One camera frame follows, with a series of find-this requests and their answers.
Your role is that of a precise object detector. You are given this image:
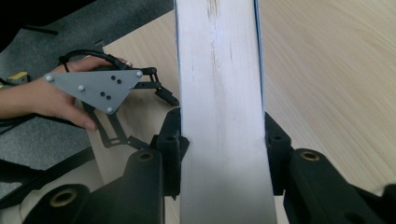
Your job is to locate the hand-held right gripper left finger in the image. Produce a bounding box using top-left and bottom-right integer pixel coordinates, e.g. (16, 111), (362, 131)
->
(154, 106), (191, 198)

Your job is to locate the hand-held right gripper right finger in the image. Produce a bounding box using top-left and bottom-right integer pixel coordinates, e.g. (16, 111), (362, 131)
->
(263, 111), (294, 197)

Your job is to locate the blue book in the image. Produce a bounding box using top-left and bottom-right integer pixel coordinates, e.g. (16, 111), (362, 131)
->
(174, 0), (278, 224)

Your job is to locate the black stand base yellow tape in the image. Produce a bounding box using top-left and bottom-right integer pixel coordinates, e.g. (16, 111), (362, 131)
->
(0, 70), (32, 89)

